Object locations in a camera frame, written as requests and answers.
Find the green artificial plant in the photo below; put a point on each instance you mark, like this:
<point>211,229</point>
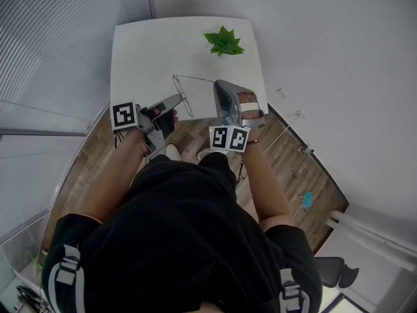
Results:
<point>224,42</point>

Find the person's left white shoe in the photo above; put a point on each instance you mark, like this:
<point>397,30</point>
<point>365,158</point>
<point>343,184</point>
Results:
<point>173,152</point>

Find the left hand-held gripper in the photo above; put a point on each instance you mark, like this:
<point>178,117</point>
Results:
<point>124,116</point>

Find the person's black shirt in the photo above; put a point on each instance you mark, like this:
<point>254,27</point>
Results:
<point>182,240</point>

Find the person's right white shoe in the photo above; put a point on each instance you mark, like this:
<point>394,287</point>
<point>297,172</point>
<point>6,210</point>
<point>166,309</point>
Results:
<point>208,153</point>

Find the person's white shoe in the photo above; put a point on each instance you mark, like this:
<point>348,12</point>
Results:
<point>173,152</point>
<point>208,153</point>

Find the person's right forearm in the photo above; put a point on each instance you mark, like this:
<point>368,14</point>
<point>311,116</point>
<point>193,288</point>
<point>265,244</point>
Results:
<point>264,187</point>

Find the blue object on floor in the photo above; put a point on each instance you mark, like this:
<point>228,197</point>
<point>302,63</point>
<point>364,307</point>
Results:
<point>307,200</point>

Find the white metal frame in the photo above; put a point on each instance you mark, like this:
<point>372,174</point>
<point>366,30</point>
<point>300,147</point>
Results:
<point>368,236</point>

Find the person's left forearm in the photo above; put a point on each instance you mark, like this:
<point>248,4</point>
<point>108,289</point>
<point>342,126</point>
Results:
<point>114,174</point>

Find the person's left hand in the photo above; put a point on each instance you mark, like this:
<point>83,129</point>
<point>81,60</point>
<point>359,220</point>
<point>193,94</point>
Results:
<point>175,117</point>

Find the person's right hand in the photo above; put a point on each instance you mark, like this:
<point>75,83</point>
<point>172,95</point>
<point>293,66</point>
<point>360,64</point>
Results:
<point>249,97</point>

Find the small white floor fitting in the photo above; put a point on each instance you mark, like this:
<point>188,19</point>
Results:
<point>306,149</point>

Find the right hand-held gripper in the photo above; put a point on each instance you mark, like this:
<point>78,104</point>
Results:
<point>228,137</point>

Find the black office chair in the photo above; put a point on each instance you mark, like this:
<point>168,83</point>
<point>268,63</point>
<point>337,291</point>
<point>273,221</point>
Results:
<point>332,271</point>

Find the white wall socket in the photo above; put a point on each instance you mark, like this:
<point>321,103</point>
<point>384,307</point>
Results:
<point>281,92</point>
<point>301,114</point>

